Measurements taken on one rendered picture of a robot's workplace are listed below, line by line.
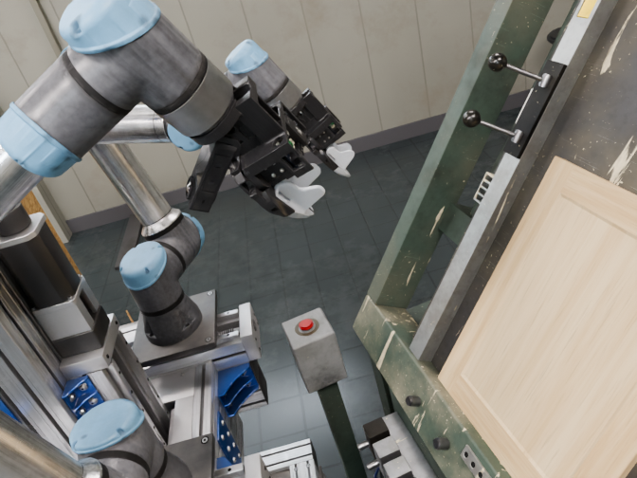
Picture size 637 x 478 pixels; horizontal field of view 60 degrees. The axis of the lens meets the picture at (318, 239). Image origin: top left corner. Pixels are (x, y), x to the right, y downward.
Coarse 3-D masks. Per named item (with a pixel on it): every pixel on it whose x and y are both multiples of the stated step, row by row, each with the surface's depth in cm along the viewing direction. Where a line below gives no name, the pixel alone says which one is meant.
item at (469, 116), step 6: (468, 114) 114; (474, 114) 114; (480, 114) 115; (468, 120) 114; (474, 120) 114; (480, 120) 114; (468, 126) 115; (474, 126) 115; (486, 126) 115; (492, 126) 115; (498, 126) 115; (504, 132) 115; (510, 132) 115; (516, 132) 114; (522, 132) 114; (516, 138) 114
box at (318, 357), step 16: (320, 320) 150; (288, 336) 148; (304, 336) 146; (320, 336) 145; (304, 352) 145; (320, 352) 147; (336, 352) 148; (304, 368) 147; (320, 368) 149; (336, 368) 151; (304, 384) 156; (320, 384) 152
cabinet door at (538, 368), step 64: (576, 192) 103; (512, 256) 115; (576, 256) 101; (512, 320) 113; (576, 320) 99; (448, 384) 126; (512, 384) 110; (576, 384) 97; (512, 448) 107; (576, 448) 95
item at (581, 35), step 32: (608, 0) 104; (576, 32) 107; (576, 64) 108; (544, 128) 113; (512, 160) 117; (512, 192) 118; (480, 224) 122; (480, 256) 124; (448, 288) 128; (448, 320) 130; (416, 352) 135
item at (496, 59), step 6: (492, 54) 111; (498, 54) 110; (492, 60) 110; (498, 60) 109; (504, 60) 110; (492, 66) 110; (498, 66) 110; (504, 66) 110; (510, 66) 111; (516, 66) 111; (522, 72) 111; (528, 72) 110; (534, 78) 111; (540, 78) 110; (546, 78) 110; (540, 84) 110; (546, 84) 110
